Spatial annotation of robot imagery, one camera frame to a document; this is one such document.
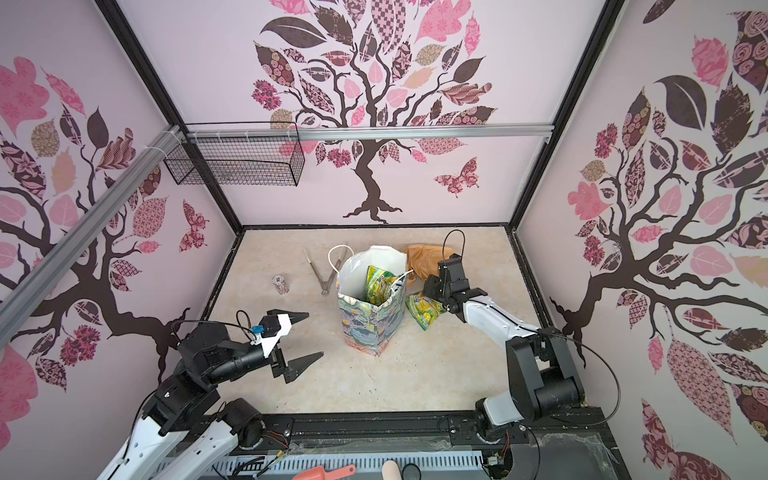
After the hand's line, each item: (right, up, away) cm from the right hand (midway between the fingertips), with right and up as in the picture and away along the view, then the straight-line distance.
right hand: (433, 281), depth 92 cm
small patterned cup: (-51, -2, +5) cm, 51 cm away
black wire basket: (-78, +48, +30) cm, 96 cm away
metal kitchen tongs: (-36, -2, +9) cm, 37 cm away
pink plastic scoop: (-30, -43, -24) cm, 57 cm away
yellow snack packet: (-17, -1, -3) cm, 18 cm away
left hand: (-30, -10, -28) cm, 42 cm away
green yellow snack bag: (-3, -9, 0) cm, 10 cm away
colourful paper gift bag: (-19, -10, -17) cm, 28 cm away
